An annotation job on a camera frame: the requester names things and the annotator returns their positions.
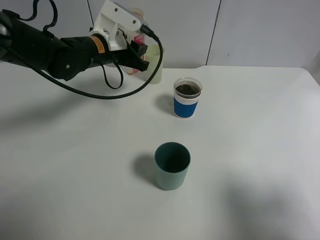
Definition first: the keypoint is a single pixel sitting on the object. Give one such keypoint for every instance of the glass cup with blue sleeve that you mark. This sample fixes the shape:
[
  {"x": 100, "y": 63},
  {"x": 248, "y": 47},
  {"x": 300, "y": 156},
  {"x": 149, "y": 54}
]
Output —
[{"x": 186, "y": 95}]

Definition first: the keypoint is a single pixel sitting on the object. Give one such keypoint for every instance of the tea bottle with pink label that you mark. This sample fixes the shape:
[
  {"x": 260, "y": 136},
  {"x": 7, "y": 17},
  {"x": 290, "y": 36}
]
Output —
[{"x": 137, "y": 37}]

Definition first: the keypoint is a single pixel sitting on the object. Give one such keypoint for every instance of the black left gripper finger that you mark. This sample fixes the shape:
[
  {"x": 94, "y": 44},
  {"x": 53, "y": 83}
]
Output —
[
  {"x": 139, "y": 48},
  {"x": 132, "y": 59}
]

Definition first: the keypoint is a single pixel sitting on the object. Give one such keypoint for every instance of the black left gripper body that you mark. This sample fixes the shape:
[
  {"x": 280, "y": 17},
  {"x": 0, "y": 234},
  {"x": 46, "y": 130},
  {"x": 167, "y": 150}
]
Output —
[{"x": 86, "y": 52}]

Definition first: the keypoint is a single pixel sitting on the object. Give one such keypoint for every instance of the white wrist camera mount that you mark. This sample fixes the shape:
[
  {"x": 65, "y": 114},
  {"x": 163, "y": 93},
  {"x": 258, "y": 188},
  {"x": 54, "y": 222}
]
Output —
[{"x": 112, "y": 18}]

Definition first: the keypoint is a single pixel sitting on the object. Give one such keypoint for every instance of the dark green cup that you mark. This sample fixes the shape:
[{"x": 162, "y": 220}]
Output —
[{"x": 172, "y": 161}]

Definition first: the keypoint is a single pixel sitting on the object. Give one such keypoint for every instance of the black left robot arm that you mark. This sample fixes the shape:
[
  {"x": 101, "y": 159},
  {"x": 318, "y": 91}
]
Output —
[{"x": 32, "y": 46}]

